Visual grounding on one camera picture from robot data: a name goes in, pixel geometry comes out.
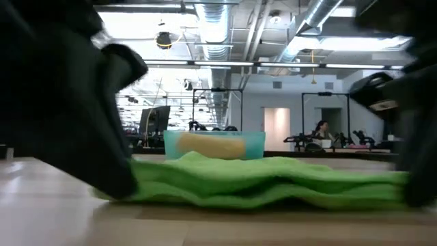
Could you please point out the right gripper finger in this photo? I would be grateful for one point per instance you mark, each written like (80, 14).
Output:
(372, 90)
(421, 160)

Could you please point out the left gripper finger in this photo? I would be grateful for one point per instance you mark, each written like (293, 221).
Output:
(92, 147)
(126, 66)

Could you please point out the orange microfiber towel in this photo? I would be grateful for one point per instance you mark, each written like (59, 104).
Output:
(211, 146)

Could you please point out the green microfiber towel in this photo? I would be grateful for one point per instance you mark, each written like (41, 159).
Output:
(256, 184)

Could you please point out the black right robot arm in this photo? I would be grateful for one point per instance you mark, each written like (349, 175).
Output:
(392, 17)

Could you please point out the black background robot arm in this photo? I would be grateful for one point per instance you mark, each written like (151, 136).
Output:
(300, 138)
(362, 138)
(230, 128)
(197, 126)

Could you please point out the black background monitor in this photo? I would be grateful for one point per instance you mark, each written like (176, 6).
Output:
(155, 119)

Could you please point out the person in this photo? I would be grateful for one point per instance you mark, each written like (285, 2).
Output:
(322, 128)

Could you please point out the long ceiling light bar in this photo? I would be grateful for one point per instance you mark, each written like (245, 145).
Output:
(222, 63)

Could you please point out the white door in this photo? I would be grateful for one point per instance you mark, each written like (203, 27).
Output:
(276, 126)

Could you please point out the black ceiling-mounted camera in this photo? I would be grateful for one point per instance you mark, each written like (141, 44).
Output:
(164, 39)
(188, 84)

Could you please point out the black background rig frame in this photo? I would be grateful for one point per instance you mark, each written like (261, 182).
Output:
(324, 93)
(218, 90)

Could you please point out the black metal table frame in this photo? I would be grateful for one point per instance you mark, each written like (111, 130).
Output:
(307, 154)

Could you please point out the silver diagonal ventilation duct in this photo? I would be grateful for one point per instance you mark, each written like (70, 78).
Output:
(317, 13)

